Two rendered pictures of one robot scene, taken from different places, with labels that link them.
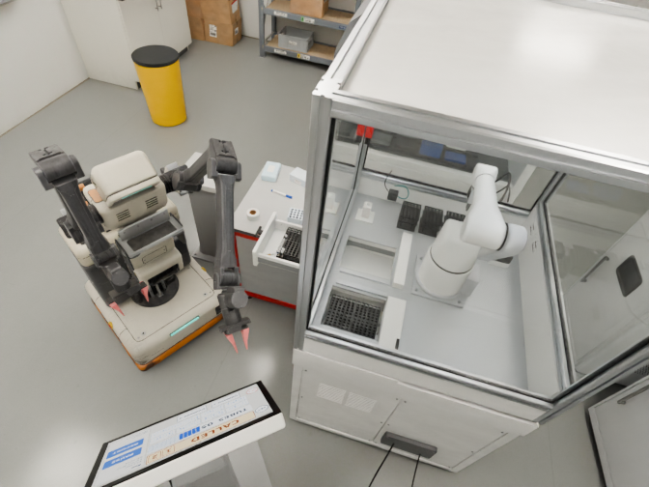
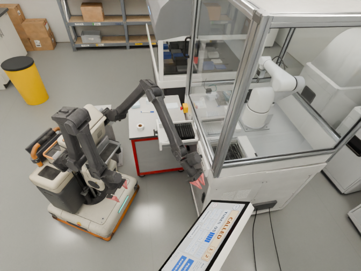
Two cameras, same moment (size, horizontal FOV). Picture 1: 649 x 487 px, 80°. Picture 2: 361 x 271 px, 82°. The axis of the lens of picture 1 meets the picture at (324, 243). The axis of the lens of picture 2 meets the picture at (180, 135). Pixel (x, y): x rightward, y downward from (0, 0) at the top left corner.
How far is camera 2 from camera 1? 63 cm
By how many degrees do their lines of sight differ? 16
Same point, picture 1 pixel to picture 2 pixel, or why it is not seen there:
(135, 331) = (98, 220)
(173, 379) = (127, 236)
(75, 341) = (54, 246)
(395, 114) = (303, 16)
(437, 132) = (319, 21)
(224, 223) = (169, 122)
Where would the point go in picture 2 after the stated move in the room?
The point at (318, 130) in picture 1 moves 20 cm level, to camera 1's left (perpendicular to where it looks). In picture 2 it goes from (260, 38) to (212, 43)
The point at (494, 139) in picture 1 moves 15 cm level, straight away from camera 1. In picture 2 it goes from (346, 16) to (328, 5)
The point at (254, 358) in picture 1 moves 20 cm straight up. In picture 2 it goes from (164, 205) to (164, 196)
